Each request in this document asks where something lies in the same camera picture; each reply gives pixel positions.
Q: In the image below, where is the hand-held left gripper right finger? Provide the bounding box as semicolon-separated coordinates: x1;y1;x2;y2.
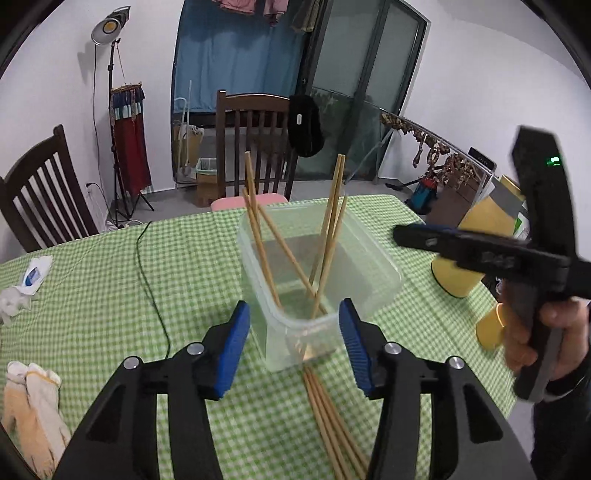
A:
338;298;537;480

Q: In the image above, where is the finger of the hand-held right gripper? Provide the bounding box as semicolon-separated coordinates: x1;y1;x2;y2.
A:
392;223;572;293

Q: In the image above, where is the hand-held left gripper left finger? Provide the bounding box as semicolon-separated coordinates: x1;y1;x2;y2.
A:
53;301;252;480

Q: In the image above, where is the bundle of wooden chopsticks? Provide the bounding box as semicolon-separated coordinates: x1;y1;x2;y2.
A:
302;364;370;480

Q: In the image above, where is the clear plastic container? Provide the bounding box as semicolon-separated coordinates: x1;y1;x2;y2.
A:
237;203;403;374

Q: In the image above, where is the person's right forearm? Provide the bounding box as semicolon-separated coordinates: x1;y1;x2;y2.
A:
531;357;591;480

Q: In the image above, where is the person's right hand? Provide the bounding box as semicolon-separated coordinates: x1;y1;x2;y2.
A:
502;299;591;381

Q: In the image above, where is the green and white box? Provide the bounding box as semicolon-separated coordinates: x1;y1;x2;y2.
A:
513;210;532;241

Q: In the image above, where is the yellow thermos jug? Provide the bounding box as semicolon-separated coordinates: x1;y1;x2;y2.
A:
431;174;529;299

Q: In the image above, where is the blue and red floor appliance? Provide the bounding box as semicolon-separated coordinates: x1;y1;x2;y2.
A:
405;176;439;214

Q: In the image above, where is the hanging dried food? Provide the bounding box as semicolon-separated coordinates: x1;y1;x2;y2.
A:
381;114;483;185

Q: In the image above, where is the green checkered tablecloth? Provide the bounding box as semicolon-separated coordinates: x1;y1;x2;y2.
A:
0;194;522;480

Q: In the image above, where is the yellow mug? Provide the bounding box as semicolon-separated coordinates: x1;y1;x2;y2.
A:
475;304;509;350

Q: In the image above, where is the metal drying rack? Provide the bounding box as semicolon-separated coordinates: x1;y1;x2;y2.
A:
379;111;497;185

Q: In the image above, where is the pink seat cushion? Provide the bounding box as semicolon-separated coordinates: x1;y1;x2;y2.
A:
211;194;288;213

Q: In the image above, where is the cardboard box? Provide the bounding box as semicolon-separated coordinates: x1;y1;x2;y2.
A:
196;172;218;208

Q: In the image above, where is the black garment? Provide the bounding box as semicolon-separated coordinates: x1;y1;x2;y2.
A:
287;93;325;158

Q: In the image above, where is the white knit work glove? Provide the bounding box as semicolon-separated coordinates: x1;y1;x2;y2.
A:
25;364;72;455

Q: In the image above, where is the beige bag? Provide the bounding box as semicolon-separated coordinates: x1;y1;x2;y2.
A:
172;119;205;180

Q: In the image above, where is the white and blue packet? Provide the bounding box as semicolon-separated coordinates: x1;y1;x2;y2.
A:
22;255;55;295

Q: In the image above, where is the sliding glass door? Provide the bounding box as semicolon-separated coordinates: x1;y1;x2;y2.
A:
295;0;430;184

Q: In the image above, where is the red and blue hanging cloth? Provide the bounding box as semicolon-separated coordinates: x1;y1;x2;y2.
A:
109;83;153;198

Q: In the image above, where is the crumpled clear plastic glove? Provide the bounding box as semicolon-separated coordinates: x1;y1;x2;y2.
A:
0;285;38;328

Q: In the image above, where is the dark wooden chair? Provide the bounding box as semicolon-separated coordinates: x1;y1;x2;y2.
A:
215;90;299;202
0;124;100;254

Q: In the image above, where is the olive hanging garment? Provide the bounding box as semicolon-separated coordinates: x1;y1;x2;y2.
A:
291;0;321;33

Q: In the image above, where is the blue curtain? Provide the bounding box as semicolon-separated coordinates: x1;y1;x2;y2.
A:
172;0;309;116

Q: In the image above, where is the small pink jacket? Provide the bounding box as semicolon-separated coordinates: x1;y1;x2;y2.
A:
262;0;291;27

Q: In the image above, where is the large pink jacket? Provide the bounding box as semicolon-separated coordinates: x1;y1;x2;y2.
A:
211;0;265;16

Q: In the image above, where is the studio light on stand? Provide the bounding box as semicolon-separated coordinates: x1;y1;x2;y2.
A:
90;6;155;228

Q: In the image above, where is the black cable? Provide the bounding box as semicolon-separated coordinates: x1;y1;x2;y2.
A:
136;220;172;360

